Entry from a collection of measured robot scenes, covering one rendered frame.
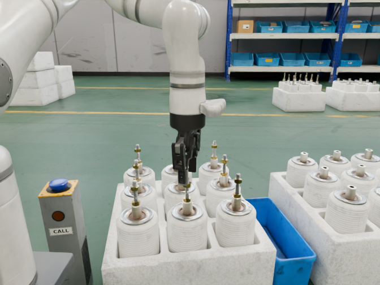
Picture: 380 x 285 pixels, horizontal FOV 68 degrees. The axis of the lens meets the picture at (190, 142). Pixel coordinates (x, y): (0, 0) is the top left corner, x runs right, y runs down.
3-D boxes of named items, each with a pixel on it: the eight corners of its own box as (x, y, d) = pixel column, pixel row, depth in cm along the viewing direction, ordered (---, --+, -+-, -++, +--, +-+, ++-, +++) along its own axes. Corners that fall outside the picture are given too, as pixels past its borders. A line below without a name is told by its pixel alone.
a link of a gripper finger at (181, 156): (172, 141, 55) (175, 165, 58) (169, 146, 54) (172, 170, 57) (185, 142, 54) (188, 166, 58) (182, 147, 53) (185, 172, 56)
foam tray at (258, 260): (270, 309, 70) (277, 249, 64) (108, 331, 65) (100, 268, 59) (227, 218, 107) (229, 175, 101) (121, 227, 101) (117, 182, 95)
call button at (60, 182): (66, 193, 63) (65, 185, 62) (47, 194, 62) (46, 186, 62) (70, 184, 67) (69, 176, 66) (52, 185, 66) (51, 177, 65)
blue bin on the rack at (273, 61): (252, 64, 530) (253, 52, 523) (272, 64, 529) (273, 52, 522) (257, 66, 483) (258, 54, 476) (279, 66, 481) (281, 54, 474)
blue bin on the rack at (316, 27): (302, 34, 510) (304, 21, 503) (324, 34, 508) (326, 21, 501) (312, 33, 463) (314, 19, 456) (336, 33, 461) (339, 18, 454)
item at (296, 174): (316, 214, 97) (324, 166, 91) (289, 216, 95) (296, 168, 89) (302, 200, 106) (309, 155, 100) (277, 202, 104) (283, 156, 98)
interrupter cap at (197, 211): (201, 203, 70) (201, 201, 70) (204, 221, 63) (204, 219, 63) (171, 204, 70) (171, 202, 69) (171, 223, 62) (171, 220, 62)
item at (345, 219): (365, 265, 75) (380, 206, 69) (331, 268, 73) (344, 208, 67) (342, 241, 84) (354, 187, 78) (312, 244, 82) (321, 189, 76)
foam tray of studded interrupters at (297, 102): (324, 111, 276) (327, 93, 270) (285, 112, 273) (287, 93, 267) (306, 103, 312) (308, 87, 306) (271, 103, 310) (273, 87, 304)
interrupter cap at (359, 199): (373, 204, 70) (374, 202, 69) (345, 207, 69) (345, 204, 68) (353, 190, 77) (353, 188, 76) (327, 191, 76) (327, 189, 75)
